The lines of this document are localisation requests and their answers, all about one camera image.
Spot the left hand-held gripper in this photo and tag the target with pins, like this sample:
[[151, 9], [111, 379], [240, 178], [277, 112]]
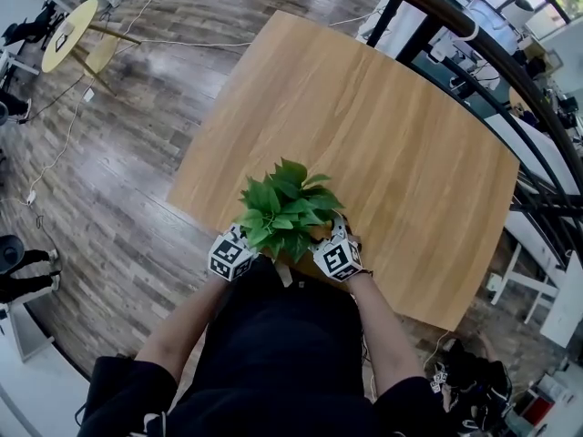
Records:
[[226, 257]]

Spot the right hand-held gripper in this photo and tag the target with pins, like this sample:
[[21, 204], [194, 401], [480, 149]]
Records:
[[339, 258]]

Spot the green leafy potted plant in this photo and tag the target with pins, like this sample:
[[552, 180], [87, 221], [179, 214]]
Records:
[[282, 205]]

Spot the person's left forearm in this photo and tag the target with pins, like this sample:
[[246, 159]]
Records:
[[182, 330]]

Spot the person's right forearm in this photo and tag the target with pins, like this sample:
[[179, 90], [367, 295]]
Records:
[[385, 335]]

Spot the beige fabric strip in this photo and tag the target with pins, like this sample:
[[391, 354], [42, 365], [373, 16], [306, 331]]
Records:
[[284, 273]]

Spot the person's black top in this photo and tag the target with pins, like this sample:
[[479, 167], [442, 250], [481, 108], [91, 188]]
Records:
[[278, 358]]

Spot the spare hand-held gripper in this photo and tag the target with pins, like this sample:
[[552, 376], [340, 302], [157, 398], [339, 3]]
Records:
[[439, 379]]

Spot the black bag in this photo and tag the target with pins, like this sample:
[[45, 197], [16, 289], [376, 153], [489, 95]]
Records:
[[478, 385]]

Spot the white power strip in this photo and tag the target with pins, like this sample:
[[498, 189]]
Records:
[[31, 197]]

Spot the white power adapter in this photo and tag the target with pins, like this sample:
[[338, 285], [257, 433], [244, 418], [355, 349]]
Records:
[[88, 95]]

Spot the white cabinet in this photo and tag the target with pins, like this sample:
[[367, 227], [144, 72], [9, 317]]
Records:
[[25, 330]]

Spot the black round stool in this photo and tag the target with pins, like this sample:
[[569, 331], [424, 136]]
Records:
[[10, 253]]

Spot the white long desk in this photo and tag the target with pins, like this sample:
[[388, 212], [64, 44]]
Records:
[[537, 153]]

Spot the red box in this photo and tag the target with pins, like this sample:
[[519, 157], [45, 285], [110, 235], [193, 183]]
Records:
[[534, 409]]

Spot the black curved railing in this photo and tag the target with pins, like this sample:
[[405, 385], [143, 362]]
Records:
[[514, 57]]

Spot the round yellow side table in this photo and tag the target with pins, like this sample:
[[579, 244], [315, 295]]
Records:
[[73, 34]]

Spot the white framed tablet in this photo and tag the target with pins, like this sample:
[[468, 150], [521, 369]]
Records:
[[64, 34]]

